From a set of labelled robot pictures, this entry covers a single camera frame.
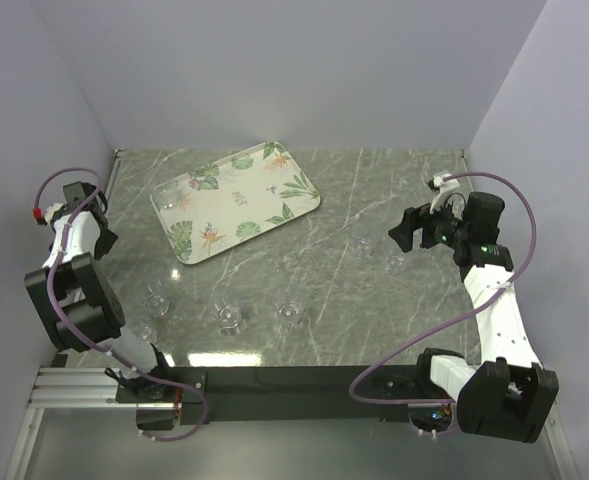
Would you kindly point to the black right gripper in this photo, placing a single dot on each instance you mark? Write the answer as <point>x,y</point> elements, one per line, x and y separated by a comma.
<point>418,218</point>

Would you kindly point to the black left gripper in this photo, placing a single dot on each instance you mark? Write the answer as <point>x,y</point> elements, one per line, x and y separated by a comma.
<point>105,244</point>

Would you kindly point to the clear glass cup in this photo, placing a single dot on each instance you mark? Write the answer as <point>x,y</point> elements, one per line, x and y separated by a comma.
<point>227,312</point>
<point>362,246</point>
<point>165,195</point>
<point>290,306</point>
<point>156,302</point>
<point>395,262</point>
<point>146,332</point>

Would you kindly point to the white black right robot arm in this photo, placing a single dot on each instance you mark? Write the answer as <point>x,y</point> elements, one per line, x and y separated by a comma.
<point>510,394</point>

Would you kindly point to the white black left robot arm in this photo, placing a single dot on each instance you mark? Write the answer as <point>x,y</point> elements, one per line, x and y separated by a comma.
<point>74,301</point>

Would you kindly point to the floral leaf print tray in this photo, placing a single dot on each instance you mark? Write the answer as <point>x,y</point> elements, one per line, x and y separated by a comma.
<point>234,199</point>

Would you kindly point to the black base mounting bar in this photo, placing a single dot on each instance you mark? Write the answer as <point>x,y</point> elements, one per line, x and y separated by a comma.
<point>257,393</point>

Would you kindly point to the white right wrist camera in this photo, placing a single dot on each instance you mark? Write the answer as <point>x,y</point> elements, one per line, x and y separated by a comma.
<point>443,184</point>

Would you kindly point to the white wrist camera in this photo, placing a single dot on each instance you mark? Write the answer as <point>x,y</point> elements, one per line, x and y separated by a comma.
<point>443,184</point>
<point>46,216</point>

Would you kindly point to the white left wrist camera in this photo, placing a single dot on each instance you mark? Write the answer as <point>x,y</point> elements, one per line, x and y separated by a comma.
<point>46,216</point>

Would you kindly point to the grey aluminium frame rail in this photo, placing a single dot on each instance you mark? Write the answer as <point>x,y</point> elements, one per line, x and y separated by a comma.
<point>58,388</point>

